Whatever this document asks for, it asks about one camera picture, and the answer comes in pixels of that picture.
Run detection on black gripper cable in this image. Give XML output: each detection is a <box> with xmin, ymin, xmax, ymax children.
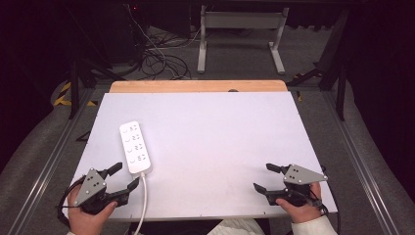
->
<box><xmin>306</xmin><ymin>187</ymin><xmax>341</xmax><ymax>235</ymax></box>
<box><xmin>56</xmin><ymin>175</ymin><xmax>86</xmax><ymax>229</ymax></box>

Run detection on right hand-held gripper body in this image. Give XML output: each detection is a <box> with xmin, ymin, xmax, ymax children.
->
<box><xmin>267</xmin><ymin>164</ymin><xmax>329</xmax><ymax>208</ymax></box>

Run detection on white metal desk frame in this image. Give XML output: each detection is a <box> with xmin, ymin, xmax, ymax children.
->
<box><xmin>196</xmin><ymin>4</ymin><xmax>291</xmax><ymax>75</ymax></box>

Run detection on black metal stand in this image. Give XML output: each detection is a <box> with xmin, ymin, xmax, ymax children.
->
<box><xmin>286</xmin><ymin>9</ymin><xmax>350</xmax><ymax>122</ymax></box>
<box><xmin>68</xmin><ymin>48</ymin><xmax>127</xmax><ymax>120</ymax></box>

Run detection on person's left hand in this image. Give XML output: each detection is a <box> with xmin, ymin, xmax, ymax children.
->
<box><xmin>67</xmin><ymin>185</ymin><xmax>118</xmax><ymax>235</ymax></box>

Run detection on aluminium floor rail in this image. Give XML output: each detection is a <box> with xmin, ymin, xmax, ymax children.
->
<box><xmin>6</xmin><ymin>87</ymin><xmax>99</xmax><ymax>235</ymax></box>
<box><xmin>321</xmin><ymin>91</ymin><xmax>401</xmax><ymax>235</ymax></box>

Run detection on white floor cable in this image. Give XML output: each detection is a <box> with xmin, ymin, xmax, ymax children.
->
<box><xmin>125</xmin><ymin>4</ymin><xmax>202</xmax><ymax>80</ymax></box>

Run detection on tangle of black floor cables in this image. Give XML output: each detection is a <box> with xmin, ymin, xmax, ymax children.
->
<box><xmin>139</xmin><ymin>27</ymin><xmax>194</xmax><ymax>81</ymax></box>

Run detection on white power strip cable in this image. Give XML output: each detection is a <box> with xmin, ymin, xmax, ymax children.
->
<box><xmin>132</xmin><ymin>171</ymin><xmax>149</xmax><ymax>235</ymax></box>

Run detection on person's white clothing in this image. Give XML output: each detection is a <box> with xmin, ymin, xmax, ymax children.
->
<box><xmin>207</xmin><ymin>218</ymin><xmax>266</xmax><ymax>235</ymax></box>

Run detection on person's right hand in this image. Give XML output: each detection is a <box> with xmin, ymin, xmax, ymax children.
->
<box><xmin>275</xmin><ymin>181</ymin><xmax>325</xmax><ymax>225</ymax></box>

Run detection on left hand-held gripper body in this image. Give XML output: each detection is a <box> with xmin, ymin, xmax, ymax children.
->
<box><xmin>73</xmin><ymin>167</ymin><xmax>122</xmax><ymax>215</ymax></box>

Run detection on wooden table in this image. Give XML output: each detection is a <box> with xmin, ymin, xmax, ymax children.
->
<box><xmin>109</xmin><ymin>79</ymin><xmax>289</xmax><ymax>94</ymax></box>

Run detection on black equipment box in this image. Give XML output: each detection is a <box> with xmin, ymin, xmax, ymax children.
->
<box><xmin>106</xmin><ymin>2</ymin><xmax>149</xmax><ymax>64</ymax></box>

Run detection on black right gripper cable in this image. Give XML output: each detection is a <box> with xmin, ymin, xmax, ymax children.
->
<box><xmin>306</xmin><ymin>187</ymin><xmax>341</xmax><ymax>235</ymax></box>

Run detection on white power strip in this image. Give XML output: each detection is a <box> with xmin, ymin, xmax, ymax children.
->
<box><xmin>118</xmin><ymin>120</ymin><xmax>154</xmax><ymax>175</ymax></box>

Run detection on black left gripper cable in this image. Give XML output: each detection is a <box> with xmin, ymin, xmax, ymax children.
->
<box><xmin>56</xmin><ymin>175</ymin><xmax>86</xmax><ymax>229</ymax></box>

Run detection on white table board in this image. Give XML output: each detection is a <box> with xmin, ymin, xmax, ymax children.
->
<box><xmin>62</xmin><ymin>91</ymin><xmax>339</xmax><ymax>223</ymax></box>

